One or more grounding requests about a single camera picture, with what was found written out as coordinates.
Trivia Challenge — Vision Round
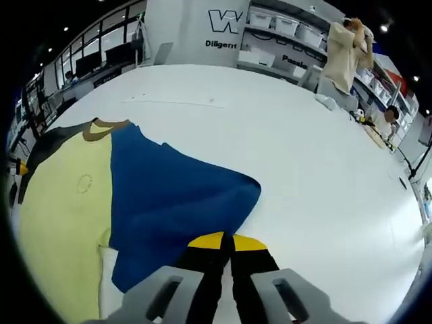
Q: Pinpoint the white metal rack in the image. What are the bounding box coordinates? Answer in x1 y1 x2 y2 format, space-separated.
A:
134 16 150 65

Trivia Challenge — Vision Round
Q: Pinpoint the row of white storage boxes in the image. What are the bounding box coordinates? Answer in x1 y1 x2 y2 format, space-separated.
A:
248 9 327 47

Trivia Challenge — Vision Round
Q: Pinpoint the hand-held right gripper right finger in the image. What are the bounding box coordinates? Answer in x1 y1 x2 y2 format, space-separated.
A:
231 234 369 324

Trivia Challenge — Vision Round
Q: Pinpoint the yellow blue black garment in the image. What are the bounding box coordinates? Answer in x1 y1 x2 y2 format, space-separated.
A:
18 117 263 320

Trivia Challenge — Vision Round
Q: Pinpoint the grey chair back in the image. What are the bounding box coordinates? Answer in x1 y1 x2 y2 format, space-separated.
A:
153 41 175 65
296 65 323 91

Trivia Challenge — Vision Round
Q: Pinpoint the black computer monitor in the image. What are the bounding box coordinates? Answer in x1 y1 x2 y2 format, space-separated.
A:
74 53 103 78
104 43 136 67

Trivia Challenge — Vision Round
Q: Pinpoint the small white cloth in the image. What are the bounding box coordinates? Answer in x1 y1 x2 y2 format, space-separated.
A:
315 94 338 111

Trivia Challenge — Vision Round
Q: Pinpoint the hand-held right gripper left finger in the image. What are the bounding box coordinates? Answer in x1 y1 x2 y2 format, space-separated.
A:
101 231 226 324

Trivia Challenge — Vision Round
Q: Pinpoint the beige cloth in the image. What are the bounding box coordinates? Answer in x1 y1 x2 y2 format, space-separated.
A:
363 124 393 150

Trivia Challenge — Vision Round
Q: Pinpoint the white shelf unit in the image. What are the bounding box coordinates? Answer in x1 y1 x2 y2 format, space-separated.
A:
236 0 333 81

